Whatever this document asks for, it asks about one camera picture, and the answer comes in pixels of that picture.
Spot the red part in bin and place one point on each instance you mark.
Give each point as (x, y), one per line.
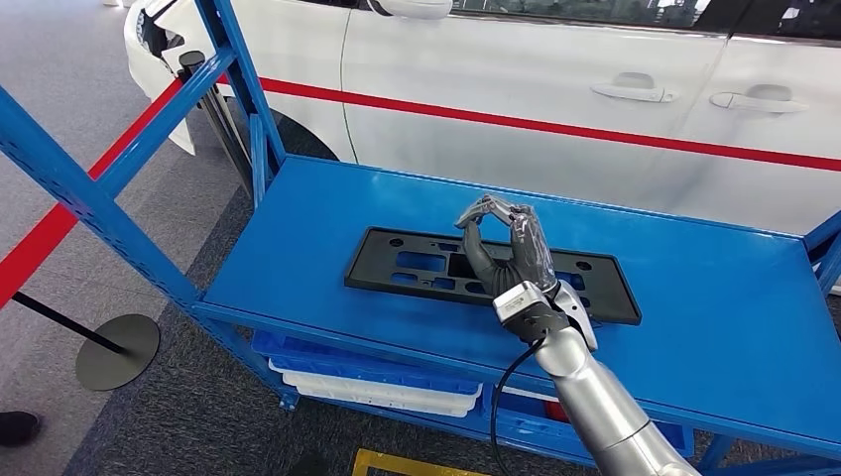
(555, 411)

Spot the red barrier belt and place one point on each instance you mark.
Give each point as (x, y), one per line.
(39, 243)
(407, 105)

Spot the white car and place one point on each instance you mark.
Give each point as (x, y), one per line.
(460, 66)

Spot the black shoe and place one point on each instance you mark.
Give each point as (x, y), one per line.
(16, 428)

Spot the black stanchion post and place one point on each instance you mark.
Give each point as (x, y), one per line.
(220, 118)

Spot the black plastic plate bracket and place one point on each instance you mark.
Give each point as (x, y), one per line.
(381, 263)

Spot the black stanchion with round base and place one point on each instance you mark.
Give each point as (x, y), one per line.
(118, 355)

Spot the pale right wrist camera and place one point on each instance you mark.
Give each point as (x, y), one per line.
(519, 305)

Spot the blue metal shelf rack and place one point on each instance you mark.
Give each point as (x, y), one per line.
(690, 341)

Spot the blue plastic bin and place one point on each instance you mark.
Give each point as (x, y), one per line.
(309, 351)
(519, 430)

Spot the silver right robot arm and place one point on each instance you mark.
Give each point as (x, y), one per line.
(591, 401)

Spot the white plastic bin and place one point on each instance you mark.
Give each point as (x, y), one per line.
(368, 396)
(525, 394)

